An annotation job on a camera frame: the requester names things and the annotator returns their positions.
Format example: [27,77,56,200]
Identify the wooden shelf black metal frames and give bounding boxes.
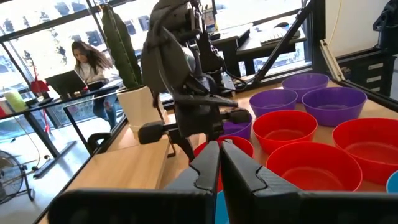
[63,90,177,191]

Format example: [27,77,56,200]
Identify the black laptop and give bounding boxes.
[45,70,88,96]

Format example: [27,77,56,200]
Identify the computer keyboard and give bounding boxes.
[260,29,302,47]

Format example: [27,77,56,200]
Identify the black floor fan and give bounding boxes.
[0,149,35,205]

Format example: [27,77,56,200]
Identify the black office desk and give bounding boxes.
[0,83,125,180]
[214,23,308,77]

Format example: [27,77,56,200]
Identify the blue plastic mini bowl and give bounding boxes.
[215,190,231,224]
[385,170,398,194]

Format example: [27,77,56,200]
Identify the person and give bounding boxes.
[70,40,121,130]

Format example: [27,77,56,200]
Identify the red plastic mini bowl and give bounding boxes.
[192,135,255,194]
[252,109,318,156]
[266,141,364,192]
[331,117,398,187]

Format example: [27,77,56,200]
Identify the black drawer cabinet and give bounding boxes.
[337,51,397,97]

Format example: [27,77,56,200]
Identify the yellow-green spool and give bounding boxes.
[2,89,27,112]

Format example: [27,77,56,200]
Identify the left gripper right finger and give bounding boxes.
[220,139,398,224]

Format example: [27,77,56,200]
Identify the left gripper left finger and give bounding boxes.
[47,141,221,224]

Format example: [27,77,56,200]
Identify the red plastic object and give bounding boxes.
[30,79,49,94]

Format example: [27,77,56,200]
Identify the silver metal bracket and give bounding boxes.
[319,39,341,82]

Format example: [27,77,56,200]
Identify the black clamp handle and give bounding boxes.
[86,132,112,156]

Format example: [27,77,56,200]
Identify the green cactus plant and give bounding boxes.
[101,3,144,90]

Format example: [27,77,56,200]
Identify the purple plastic mini bowl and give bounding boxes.
[301,86,368,128]
[248,88,299,118]
[222,116,253,141]
[281,73,330,103]

